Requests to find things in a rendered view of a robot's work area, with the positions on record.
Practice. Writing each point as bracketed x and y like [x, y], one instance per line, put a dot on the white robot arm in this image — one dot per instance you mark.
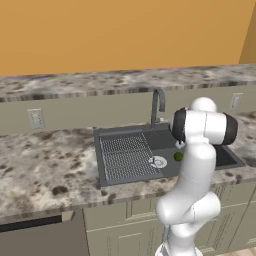
[196, 173]

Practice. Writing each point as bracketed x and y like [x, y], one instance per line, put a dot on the dark grey sink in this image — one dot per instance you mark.
[133, 156]

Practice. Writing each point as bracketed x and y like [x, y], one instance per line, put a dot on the green lime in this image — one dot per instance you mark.
[178, 156]

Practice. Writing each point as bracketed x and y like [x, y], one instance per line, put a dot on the grey curved tap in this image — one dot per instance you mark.
[156, 106]

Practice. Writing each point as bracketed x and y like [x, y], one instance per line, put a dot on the grey-green false drawer front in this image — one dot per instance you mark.
[140, 206]

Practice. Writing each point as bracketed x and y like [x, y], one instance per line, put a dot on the grey-green cupboard door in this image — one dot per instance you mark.
[216, 231]
[246, 223]
[126, 238]

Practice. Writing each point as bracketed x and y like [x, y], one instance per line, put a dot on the white wall socket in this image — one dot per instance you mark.
[236, 101]
[36, 118]

